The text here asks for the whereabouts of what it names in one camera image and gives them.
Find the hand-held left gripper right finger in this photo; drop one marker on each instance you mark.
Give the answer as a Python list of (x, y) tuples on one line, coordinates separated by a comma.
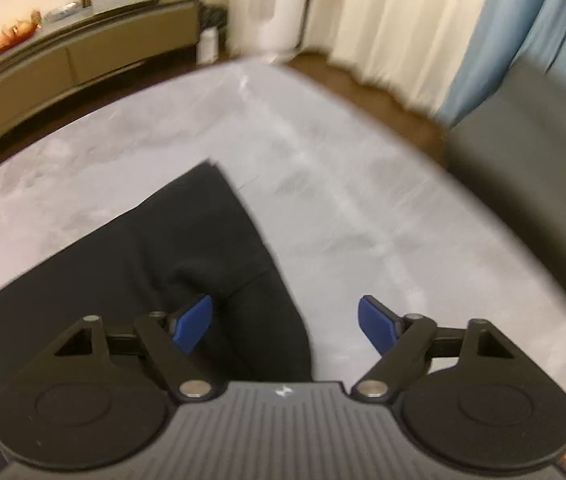
[(375, 322)]

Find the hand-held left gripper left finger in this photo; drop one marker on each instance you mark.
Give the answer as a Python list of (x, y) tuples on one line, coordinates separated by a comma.
[(193, 325)]

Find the black garment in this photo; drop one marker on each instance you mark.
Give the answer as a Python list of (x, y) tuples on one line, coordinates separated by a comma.
[(113, 270)]

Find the grey sofa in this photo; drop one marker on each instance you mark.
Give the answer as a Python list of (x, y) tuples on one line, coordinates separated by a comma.
[(533, 170)]

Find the white floor container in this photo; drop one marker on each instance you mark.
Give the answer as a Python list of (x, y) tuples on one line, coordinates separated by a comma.
[(208, 47)]

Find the long grey tv cabinet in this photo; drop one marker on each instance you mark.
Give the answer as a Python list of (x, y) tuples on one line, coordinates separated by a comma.
[(108, 57)]

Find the cream pleated curtain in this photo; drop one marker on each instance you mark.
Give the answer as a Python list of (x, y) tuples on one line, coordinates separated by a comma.
[(388, 25)]

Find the black patterned bag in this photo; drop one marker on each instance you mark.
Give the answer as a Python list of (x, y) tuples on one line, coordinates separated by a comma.
[(213, 16)]

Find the white standing air conditioner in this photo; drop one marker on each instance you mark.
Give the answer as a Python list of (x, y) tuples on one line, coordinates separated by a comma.
[(283, 5)]

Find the blue curtain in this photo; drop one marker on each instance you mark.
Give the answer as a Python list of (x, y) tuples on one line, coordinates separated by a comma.
[(523, 25)]

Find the clear plastic packet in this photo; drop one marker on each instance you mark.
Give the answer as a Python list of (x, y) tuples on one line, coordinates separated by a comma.
[(61, 12)]

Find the red fruit bowl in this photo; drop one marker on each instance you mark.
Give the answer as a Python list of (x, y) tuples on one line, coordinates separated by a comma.
[(13, 37)]

